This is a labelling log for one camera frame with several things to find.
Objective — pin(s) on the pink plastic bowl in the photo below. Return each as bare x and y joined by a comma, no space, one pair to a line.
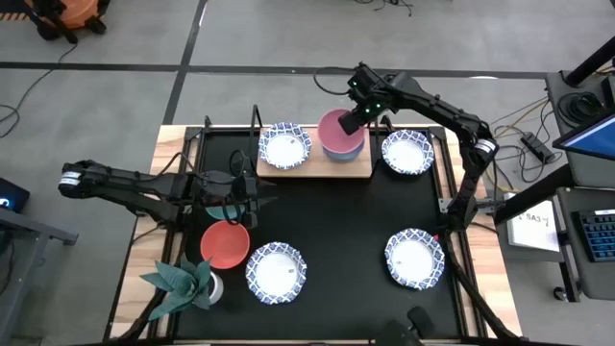
331,134

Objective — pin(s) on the grey equipment cart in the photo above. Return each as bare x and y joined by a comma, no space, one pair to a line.
588,283

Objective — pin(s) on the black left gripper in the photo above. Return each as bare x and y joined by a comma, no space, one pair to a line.
251,211

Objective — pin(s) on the red plate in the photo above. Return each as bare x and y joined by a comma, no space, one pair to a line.
225,245

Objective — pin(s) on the black metal pole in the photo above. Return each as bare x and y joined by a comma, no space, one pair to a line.
528,197
591,60

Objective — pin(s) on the white paper sheet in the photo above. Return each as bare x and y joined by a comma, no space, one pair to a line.
533,233

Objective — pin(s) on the teal plastic bowl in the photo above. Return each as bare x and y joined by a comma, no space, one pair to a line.
218,213

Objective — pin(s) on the black table-level camera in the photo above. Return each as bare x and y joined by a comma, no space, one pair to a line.
418,319

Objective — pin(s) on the wooden cutting board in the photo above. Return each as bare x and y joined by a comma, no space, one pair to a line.
317,169

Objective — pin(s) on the black power strip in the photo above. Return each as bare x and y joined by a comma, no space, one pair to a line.
538,146

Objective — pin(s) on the computer monitor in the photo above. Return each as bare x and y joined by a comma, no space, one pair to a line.
591,139

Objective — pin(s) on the white plant pot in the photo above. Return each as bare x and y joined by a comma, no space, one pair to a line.
217,288

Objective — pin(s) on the green artificial plant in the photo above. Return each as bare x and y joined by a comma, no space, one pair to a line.
182,286

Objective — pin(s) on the orange shop vacuum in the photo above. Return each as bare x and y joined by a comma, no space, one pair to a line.
77,12

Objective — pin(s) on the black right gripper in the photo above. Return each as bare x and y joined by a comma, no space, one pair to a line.
374,105

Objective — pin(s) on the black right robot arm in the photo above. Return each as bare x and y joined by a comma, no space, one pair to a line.
447,113

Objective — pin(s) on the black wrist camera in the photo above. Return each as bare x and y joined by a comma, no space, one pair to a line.
362,79
216,185

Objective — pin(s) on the blue patterned paper bowl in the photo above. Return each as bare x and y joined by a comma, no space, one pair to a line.
414,259
276,274
407,154
284,148

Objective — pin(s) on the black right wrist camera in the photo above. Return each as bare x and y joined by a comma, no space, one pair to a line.
362,79

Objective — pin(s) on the blue-grey plastic bowl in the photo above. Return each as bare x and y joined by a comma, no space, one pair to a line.
343,157

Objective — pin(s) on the black keyboard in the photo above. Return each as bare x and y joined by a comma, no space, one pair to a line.
598,235

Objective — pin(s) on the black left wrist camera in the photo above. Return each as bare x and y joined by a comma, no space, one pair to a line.
216,185

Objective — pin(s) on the black table mat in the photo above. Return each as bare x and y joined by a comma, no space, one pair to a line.
336,216

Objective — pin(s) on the black device with blue light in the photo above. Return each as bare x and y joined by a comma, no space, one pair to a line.
14,192

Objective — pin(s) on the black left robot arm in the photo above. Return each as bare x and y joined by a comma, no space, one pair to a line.
120,185

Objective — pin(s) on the grey side table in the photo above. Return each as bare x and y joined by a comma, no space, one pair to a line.
38,231

